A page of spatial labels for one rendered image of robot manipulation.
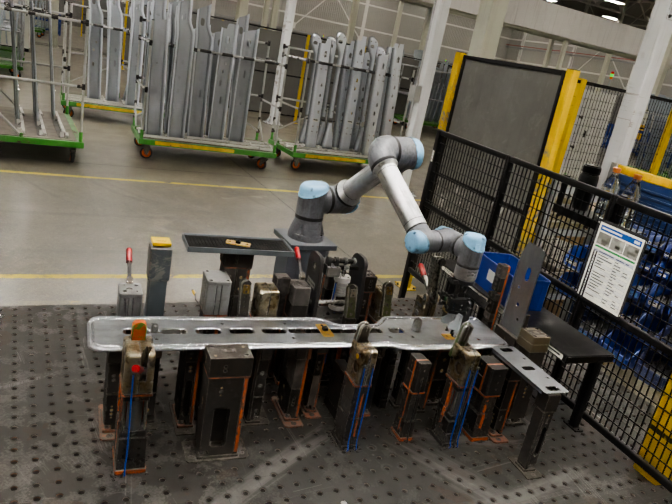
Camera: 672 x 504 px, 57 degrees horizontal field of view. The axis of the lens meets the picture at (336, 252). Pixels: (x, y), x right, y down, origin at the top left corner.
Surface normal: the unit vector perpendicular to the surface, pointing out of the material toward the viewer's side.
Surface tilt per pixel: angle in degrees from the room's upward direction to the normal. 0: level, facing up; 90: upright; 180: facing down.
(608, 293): 90
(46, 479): 0
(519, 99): 89
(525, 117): 90
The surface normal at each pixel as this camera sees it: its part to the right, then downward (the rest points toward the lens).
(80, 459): 0.18, -0.93
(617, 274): -0.92, -0.04
